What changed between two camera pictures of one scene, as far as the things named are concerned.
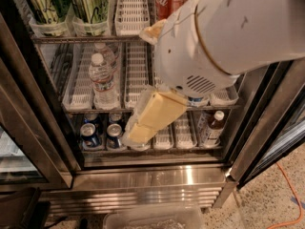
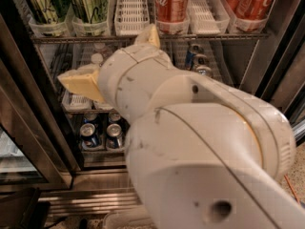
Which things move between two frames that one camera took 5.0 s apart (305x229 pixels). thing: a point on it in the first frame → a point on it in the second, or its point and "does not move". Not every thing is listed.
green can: (89, 4) does not move
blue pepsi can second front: (113, 132) does not move
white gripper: (181, 52) → (111, 71)
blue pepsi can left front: (89, 135) does not move
